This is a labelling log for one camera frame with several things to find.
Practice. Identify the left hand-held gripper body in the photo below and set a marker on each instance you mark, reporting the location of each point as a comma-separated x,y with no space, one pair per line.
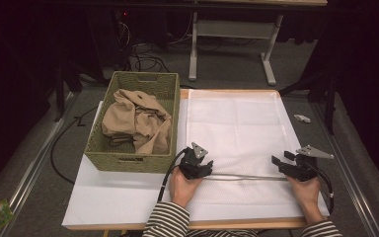
190,164

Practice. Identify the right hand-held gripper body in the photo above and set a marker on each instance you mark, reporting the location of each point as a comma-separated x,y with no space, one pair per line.
304,169

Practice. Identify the white mesh laundry bag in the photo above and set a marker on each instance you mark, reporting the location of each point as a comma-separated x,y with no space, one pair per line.
240,131

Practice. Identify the green woven basket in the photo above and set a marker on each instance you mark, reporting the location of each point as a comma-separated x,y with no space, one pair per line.
125,162

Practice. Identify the beige garment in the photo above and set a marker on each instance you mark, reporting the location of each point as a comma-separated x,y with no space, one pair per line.
128,115

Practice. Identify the person's right hand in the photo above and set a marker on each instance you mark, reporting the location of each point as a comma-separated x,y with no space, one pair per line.
307,194

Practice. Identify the person's left hand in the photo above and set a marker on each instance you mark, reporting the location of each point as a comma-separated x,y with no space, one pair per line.
182,189

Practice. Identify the small white floor object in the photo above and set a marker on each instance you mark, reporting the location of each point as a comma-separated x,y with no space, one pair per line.
302,118

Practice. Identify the person's striped shirt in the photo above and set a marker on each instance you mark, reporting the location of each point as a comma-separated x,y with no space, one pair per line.
220,233

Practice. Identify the black stand legs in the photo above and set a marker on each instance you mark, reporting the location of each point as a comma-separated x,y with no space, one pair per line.
330,105
60,89

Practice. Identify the metal floor rail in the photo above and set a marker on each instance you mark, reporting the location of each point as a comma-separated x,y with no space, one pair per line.
29,171
348,174

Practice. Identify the white desk frame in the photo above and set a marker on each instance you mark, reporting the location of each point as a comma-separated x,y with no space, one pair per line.
233,29

